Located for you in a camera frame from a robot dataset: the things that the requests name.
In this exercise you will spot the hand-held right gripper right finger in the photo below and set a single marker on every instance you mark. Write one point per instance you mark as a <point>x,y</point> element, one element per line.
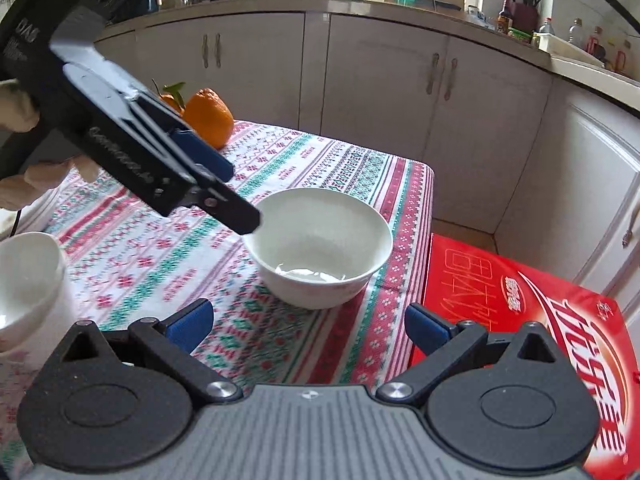
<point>425,329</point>

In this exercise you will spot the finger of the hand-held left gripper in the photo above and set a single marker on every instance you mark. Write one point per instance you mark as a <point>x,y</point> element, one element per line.
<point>230,212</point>
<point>210,157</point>

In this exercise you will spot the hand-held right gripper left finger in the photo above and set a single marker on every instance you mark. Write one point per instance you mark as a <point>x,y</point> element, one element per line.
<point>190,324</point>

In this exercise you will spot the plain white bowl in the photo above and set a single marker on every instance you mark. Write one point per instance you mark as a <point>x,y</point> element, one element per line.
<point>320,240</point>

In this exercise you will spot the white bowl pink floral print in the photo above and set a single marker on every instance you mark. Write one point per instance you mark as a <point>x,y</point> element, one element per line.
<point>25,280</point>

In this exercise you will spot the person's left hand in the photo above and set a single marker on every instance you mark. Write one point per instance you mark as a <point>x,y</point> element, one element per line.
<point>50,177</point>

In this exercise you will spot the bumpy orange without leaves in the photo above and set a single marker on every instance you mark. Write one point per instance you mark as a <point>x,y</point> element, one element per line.
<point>210,117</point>

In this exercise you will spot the orange with green leaves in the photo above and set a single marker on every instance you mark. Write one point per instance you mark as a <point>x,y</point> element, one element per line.
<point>171,102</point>

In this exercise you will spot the red green patterned tablecloth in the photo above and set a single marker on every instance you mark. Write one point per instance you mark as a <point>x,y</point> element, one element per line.
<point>150,260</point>

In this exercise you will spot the red printed cardboard box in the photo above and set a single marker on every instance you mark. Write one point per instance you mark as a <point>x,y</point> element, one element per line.
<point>525,310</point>

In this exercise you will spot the white kitchen cabinet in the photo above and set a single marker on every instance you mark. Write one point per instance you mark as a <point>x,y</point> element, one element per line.
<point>375,85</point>

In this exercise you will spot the white plastic tray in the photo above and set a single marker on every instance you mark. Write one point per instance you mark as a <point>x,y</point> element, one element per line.
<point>570,50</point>

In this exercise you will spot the dark sauce bottle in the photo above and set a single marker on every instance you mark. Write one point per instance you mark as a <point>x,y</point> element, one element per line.
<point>505,17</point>

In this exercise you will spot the dark red knife block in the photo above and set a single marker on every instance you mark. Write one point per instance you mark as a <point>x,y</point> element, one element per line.
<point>525,12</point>

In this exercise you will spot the clear plastic bottle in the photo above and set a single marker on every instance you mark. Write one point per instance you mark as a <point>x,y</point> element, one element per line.
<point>576,32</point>

